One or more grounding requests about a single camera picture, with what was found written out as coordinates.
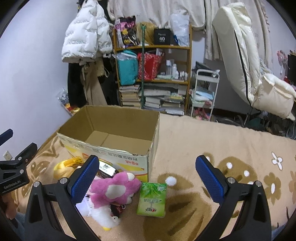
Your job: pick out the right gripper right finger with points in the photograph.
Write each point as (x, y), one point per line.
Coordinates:
(253, 222)

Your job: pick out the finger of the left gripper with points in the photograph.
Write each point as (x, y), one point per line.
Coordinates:
(5, 136)
(26, 155)

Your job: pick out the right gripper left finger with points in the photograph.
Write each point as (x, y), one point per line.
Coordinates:
(41, 221)

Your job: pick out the yellow plush toy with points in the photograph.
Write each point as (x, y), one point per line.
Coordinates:
(67, 167)

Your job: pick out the white haired plush doll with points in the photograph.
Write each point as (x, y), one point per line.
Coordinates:
(102, 215)

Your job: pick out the black white tissue pack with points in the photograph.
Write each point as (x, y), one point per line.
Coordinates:
(105, 170)

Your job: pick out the pink plush toy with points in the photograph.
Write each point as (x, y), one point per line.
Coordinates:
(119, 189)

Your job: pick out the green tissue pack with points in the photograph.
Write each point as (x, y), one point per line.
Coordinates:
(152, 200)

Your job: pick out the person's left hand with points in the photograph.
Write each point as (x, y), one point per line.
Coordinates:
(10, 207)

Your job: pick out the bag of toys on floor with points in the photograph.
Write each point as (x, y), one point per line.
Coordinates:
(63, 98)

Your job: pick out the beige patterned carpet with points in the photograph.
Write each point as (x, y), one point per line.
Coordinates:
(242, 153)

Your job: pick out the beige trench coat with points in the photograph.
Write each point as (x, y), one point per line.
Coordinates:
(89, 78)

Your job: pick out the cardboard box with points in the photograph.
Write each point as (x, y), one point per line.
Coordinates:
(125, 138)

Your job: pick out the white puffer jacket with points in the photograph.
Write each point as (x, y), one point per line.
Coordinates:
(87, 36)

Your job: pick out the white rolling cart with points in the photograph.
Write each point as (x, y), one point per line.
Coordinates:
(203, 94)

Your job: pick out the teal bag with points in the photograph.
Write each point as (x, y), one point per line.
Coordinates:
(127, 67)

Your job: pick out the wooden shelf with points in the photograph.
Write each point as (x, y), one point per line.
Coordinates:
(187, 63)

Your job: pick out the stack of books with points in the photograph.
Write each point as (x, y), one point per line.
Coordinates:
(167, 98)

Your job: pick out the colourful printed bag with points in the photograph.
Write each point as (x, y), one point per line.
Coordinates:
(126, 32)

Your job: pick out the red gift bag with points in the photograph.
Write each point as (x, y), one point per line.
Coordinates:
(152, 63)

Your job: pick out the green pole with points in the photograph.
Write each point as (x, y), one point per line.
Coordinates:
(143, 27)

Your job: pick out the black box with 40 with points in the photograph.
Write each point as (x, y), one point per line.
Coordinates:
(162, 36)

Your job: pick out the cream folded mattress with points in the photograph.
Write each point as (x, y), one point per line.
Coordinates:
(259, 89)

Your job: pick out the clear plastic bag on shelf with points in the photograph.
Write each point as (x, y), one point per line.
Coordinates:
(179, 24)

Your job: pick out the wall socket lower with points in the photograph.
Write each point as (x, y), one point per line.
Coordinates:
(7, 156)

